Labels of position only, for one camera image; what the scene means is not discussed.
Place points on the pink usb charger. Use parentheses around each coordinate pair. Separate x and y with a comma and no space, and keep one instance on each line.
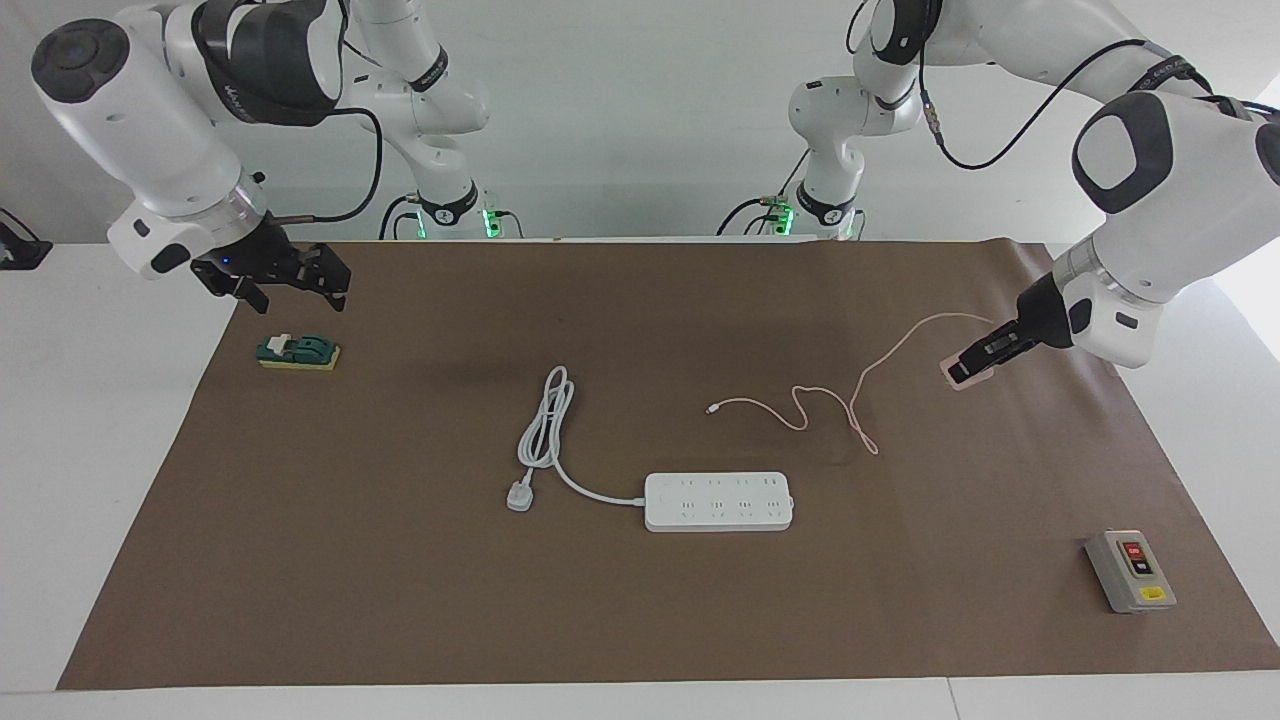
(965,382)

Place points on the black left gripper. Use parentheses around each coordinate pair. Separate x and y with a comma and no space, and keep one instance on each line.
(1045,315)

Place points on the black desk clamp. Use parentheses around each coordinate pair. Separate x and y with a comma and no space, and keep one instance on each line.
(25,255)

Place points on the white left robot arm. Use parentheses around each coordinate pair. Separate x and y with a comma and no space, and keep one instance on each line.
(1180,200)

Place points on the brown table mat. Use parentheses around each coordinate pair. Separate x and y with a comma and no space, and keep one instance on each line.
(400,600)

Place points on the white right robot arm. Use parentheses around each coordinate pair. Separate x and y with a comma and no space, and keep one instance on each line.
(150,120)

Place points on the grey on-off switch box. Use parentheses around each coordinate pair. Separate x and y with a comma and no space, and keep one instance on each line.
(1130,572)

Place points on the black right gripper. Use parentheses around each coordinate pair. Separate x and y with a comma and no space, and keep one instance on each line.
(250,260)

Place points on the white power strip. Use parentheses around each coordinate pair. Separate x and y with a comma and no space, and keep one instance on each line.
(720,502)

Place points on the green knife switch yellow base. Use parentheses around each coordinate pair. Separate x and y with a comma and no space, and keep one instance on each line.
(300,352)

